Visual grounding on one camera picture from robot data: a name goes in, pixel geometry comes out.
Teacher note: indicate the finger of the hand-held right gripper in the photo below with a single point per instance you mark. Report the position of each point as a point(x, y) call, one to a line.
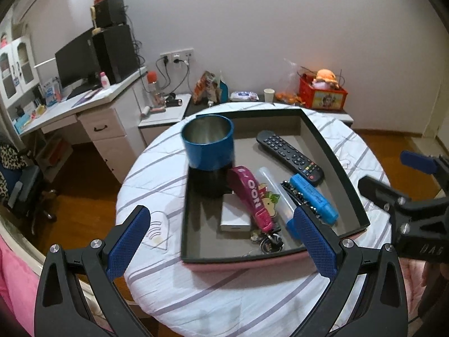
point(377, 191)
point(417, 161)

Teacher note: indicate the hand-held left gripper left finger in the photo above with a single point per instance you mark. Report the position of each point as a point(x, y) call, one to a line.
point(129, 242)

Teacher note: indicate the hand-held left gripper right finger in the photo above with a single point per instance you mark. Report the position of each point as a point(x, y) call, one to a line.
point(315, 242)

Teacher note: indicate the blue highlighter pen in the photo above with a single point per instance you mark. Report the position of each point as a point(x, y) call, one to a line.
point(315, 196)

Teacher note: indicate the black studded hair clip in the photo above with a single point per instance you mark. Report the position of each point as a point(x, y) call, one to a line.
point(293, 191)

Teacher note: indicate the white tube with blue cap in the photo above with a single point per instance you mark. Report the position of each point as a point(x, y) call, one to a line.
point(272, 182)

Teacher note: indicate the small white rectangular box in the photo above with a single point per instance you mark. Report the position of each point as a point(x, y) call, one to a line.
point(233, 217)

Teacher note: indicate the black remote control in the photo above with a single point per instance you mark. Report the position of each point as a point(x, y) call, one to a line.
point(291, 158)

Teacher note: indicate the dark shallow tray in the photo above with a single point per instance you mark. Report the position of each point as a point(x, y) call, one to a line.
point(245, 152)

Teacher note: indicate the blue and black tin cup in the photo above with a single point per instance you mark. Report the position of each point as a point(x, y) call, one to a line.
point(207, 151)

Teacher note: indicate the pink quilt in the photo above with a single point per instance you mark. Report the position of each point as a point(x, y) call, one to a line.
point(412, 277)

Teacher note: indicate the white door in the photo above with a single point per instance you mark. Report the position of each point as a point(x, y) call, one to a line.
point(438, 112)

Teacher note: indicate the black and white low cabinet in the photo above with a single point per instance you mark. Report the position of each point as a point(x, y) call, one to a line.
point(349, 119)

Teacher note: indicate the white striped quilt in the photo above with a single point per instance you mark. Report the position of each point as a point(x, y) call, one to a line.
point(158, 168)

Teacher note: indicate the red basket with plush toy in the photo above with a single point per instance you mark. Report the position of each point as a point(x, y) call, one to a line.
point(326, 100)

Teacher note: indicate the black office chair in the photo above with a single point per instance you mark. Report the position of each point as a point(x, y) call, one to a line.
point(28, 193)

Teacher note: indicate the white desk with drawers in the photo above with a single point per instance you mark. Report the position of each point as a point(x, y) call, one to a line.
point(105, 130)

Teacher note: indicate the white side table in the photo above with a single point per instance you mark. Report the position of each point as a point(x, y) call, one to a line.
point(165, 126)

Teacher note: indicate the orange plush toy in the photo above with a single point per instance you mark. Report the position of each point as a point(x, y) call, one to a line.
point(326, 77)

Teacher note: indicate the pink fleece blanket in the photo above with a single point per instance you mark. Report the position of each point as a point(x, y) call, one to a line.
point(14, 288)

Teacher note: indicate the plastic bag of oranges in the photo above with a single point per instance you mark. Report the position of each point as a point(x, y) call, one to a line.
point(289, 96)

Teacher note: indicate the white lint roller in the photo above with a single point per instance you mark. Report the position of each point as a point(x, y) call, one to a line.
point(144, 111)

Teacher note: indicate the red flat case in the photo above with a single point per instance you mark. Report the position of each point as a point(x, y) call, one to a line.
point(158, 109)

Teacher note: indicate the white paper cup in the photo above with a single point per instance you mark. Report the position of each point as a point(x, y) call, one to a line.
point(269, 95)

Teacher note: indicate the leopard print cloth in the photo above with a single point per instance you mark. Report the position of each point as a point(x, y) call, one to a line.
point(8, 159)

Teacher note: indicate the black gadget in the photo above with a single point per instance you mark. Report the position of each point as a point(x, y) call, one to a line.
point(172, 101)

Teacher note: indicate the water bottle with red cap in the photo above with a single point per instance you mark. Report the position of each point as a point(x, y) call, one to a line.
point(153, 91)

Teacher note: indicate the black keyboard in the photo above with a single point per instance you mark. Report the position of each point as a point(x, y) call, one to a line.
point(84, 91)

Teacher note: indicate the purple wet wipes pack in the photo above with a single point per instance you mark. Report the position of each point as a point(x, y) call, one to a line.
point(243, 96)

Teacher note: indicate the pink bottle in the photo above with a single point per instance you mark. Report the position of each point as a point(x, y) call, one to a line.
point(104, 80)

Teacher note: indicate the blue and white box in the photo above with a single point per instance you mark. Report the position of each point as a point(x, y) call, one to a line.
point(52, 91)

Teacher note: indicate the colourful snack bag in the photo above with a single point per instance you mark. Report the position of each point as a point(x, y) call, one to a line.
point(203, 87)

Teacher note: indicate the blue bag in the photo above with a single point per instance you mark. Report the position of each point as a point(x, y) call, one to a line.
point(223, 89)

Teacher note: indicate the black computer monitor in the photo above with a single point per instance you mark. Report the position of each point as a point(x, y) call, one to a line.
point(77, 63)

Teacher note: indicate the black computer tower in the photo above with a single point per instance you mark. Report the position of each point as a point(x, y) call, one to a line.
point(115, 54)

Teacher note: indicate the white rod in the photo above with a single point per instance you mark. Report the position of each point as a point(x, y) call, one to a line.
point(45, 63)

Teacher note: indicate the white glass-door cabinet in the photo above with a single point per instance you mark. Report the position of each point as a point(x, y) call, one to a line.
point(17, 70)

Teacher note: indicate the black speaker box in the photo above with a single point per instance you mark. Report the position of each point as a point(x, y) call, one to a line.
point(110, 12)

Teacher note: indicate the pink doll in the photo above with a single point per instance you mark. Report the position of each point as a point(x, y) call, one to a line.
point(3, 40)

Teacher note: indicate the white bed frame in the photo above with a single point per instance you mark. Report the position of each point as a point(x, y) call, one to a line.
point(21, 249)

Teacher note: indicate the white wall socket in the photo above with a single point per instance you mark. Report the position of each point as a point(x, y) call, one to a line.
point(177, 55)

